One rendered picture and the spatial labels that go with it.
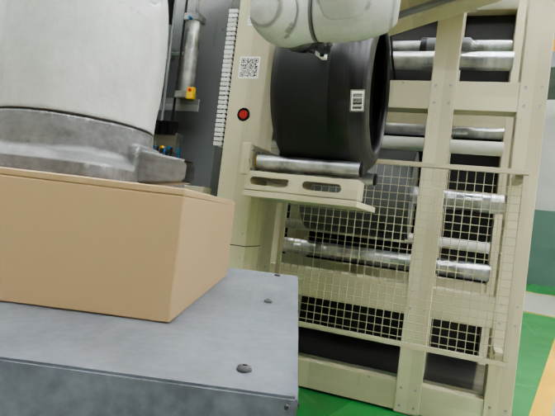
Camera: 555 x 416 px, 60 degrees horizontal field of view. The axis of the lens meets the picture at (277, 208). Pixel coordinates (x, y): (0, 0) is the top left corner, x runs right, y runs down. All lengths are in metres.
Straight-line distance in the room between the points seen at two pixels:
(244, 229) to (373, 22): 0.87
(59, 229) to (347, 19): 0.73
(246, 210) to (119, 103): 1.16
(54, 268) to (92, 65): 0.19
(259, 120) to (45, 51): 1.21
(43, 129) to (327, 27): 0.66
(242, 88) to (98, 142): 1.25
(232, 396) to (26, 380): 0.11
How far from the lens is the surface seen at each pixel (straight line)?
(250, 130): 1.65
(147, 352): 0.31
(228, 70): 1.75
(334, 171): 1.46
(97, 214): 0.39
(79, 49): 0.49
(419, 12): 2.06
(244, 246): 1.62
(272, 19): 1.00
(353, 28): 1.00
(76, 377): 0.28
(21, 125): 0.49
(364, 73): 1.42
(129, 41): 0.50
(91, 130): 0.48
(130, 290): 0.38
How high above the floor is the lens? 0.74
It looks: 1 degrees up
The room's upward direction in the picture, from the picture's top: 7 degrees clockwise
